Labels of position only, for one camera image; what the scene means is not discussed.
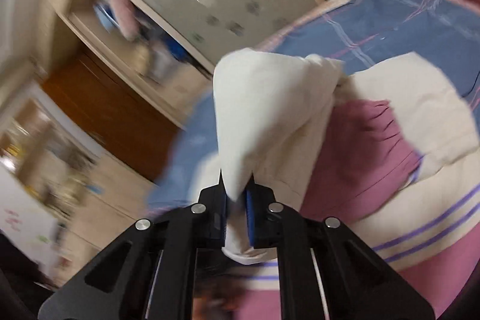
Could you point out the beige side cabinet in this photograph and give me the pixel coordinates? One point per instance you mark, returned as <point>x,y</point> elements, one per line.
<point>63,197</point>

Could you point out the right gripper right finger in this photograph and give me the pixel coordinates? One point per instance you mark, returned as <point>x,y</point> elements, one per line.
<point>325,270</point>

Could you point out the clear plastic storage box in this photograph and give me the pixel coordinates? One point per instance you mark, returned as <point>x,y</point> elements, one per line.
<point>161,64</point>

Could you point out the pink jacket hanging in wardrobe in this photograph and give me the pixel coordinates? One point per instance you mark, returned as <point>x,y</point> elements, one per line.
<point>124,13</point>

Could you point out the white pink hooded jacket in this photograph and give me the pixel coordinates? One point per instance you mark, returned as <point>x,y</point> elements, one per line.
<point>392,151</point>

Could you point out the blue striped bed cover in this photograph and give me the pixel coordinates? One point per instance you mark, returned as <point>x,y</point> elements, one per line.
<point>361,33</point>

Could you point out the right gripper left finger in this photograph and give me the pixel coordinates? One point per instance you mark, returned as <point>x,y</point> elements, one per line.
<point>148,271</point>

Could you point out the blue garment in wardrobe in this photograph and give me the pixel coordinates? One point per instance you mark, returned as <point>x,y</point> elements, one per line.
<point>175,49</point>

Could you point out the brown wooden door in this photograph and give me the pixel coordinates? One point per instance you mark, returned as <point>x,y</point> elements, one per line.
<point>113,114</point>

